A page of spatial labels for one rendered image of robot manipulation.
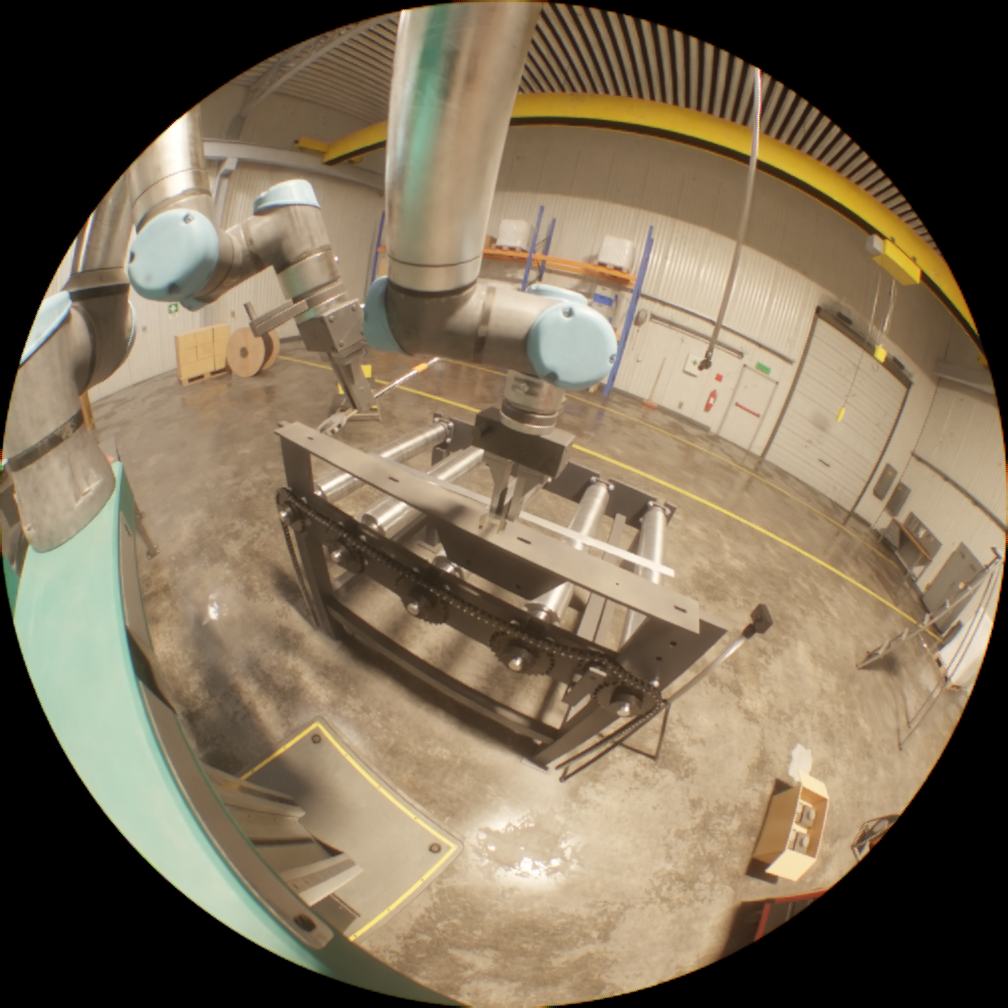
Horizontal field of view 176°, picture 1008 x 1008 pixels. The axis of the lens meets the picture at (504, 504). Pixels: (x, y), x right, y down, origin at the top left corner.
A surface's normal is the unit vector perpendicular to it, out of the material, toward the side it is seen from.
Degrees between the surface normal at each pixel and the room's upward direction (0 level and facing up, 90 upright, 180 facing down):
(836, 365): 90
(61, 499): 72
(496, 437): 90
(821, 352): 90
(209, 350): 90
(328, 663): 0
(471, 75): 119
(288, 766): 0
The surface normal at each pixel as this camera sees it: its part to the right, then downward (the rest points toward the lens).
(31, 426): 0.88, 0.39
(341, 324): 0.74, 0.39
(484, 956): 0.19, -0.81
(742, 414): -0.42, 0.44
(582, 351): 0.04, 0.57
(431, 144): 0.00, 0.93
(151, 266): 0.51, 0.57
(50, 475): 0.94, 0.08
